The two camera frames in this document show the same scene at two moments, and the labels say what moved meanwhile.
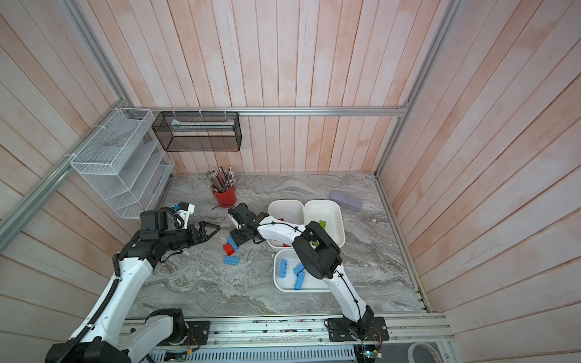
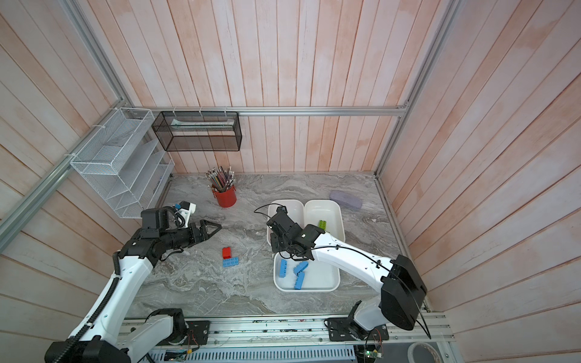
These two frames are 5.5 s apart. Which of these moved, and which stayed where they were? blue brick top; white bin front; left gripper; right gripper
Moved: right gripper
Stayed: white bin front; left gripper; blue brick top
